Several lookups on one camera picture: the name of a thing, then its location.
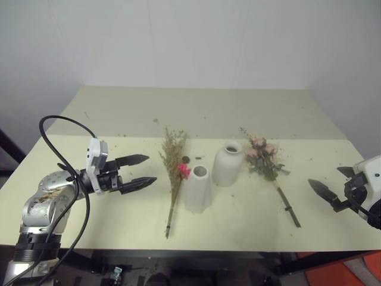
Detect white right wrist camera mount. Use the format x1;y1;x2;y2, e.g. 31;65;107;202
352;155;381;216

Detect orange object under table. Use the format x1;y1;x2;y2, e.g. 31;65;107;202
297;250;381;286

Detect white bottle-shaped vase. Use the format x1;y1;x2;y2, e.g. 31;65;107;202
211;141;245;188

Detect dark rounded shape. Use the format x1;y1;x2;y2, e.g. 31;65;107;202
146;272;173;286

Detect black metal table frame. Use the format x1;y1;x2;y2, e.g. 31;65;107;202
55;248;381;276

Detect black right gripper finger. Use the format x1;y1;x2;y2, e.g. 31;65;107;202
336;166;357;179
308;178;348;213

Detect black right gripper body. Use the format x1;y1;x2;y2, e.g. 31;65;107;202
343;172;368;210

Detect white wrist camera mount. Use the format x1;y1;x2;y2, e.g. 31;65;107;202
352;155;381;216
85;137;109;196

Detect dark furniture panel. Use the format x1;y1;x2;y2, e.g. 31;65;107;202
0;128;27;189

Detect pink rose bouquet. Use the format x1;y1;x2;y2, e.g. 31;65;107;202
239;127;302;229

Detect tall tapered white vase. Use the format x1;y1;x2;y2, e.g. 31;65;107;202
184;164;213;214

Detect dried grass bouquet, pink bloom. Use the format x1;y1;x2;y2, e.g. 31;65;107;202
158;127;192;240

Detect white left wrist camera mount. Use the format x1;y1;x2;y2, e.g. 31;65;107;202
85;137;109;196

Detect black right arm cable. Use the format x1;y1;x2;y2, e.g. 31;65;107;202
345;186;376;224

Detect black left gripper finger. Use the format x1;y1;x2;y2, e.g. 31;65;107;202
114;154;150;168
120;176;158;195

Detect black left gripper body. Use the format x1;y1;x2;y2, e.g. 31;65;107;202
98;160;124;195

